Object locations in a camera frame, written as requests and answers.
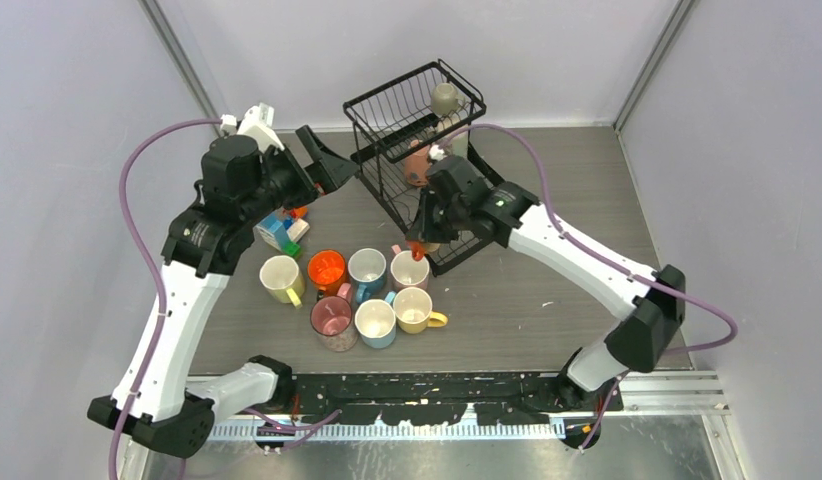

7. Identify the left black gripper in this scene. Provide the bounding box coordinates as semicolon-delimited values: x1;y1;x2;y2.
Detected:
241;126;357;225

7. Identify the small orange cup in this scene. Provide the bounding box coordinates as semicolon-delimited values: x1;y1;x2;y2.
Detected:
408;241;428;261

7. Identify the light pink faceted mug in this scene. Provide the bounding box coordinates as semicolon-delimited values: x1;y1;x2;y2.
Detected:
389;245;430;291

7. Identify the large orange mug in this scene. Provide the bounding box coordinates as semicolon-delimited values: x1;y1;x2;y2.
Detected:
307;249;348;300

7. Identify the yellow mug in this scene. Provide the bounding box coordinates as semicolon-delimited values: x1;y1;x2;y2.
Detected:
392;287;448;334

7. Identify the yellow-green faceted mug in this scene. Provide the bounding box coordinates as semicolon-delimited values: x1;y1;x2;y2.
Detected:
259;255;306;309

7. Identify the light blue faceted mug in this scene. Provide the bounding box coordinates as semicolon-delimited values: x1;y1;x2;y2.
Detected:
354;291;397;349

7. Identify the pink patterned mug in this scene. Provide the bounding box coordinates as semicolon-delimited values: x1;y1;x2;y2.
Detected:
310;283;358;352

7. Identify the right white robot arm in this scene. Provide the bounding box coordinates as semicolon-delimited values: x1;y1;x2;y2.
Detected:
406;155;686;411

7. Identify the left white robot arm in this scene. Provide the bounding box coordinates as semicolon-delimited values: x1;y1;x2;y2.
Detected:
87;126;358;459

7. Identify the salmon pink mug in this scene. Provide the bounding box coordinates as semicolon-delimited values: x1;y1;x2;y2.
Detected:
403;139;430;187

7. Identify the cream floral mug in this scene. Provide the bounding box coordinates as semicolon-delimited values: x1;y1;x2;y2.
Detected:
435;115;469;158

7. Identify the small white toy block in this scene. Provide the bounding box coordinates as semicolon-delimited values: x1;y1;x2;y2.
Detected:
286;218;310;243

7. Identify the small blue toy block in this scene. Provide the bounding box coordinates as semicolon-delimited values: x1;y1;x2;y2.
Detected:
255;213;291;252

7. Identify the small green toy block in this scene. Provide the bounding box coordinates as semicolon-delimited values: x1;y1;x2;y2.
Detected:
281;242;302;259

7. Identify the beige grey cup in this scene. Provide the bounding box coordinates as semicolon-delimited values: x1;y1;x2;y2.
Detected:
430;82;466;118

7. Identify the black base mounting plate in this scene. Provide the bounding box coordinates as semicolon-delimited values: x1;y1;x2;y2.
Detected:
251;372;622;426

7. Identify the black wire dish rack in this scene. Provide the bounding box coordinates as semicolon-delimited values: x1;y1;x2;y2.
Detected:
343;59;508;276

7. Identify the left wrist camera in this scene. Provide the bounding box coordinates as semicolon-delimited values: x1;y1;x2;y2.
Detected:
220;102;286;153

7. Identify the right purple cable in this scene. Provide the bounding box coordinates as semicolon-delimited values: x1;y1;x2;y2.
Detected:
437;123;740;452

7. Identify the purple cable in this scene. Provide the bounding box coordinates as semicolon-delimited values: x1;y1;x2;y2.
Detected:
107;118;343;480
437;123;740;452

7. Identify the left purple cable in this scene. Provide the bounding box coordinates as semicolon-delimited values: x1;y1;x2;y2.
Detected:
107;118;343;480

